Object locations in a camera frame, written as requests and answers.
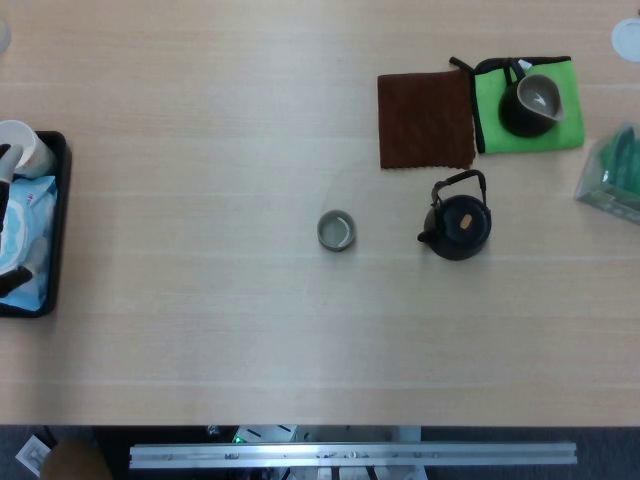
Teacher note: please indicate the green cloth with black trim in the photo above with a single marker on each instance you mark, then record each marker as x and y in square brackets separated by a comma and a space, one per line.
[570, 132]

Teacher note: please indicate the black cast iron teapot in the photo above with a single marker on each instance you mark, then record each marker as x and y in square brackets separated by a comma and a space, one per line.
[457, 240]

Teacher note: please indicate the small dark green cup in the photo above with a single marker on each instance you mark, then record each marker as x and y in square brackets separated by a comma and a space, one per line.
[336, 232]

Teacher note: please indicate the clear green tea box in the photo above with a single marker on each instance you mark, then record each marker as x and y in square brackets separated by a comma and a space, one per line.
[612, 175]

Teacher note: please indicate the white round lid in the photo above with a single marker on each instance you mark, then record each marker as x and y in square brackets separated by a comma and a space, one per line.
[629, 40]

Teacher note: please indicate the black plastic tray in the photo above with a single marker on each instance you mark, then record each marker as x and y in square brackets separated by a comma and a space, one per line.
[62, 210]

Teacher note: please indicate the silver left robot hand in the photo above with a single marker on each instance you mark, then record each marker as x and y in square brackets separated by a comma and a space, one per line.
[9, 160]

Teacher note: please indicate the orange brown round stool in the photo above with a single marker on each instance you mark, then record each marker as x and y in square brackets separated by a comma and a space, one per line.
[75, 462]

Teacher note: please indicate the brown square tea cloth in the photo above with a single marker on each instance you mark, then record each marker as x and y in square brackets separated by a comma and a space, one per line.
[425, 120]

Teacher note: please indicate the white floor socket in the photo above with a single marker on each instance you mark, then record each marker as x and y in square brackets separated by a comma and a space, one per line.
[32, 455]

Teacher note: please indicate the blue wet wipes pack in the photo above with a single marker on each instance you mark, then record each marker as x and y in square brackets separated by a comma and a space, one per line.
[35, 230]

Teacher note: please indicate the white paper cup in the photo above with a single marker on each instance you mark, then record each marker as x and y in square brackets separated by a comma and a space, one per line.
[32, 145]

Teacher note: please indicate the black ceramic pouring pitcher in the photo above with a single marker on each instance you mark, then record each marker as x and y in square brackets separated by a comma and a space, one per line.
[520, 120]

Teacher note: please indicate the aluminium profile rail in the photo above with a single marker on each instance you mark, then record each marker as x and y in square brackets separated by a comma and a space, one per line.
[350, 454]

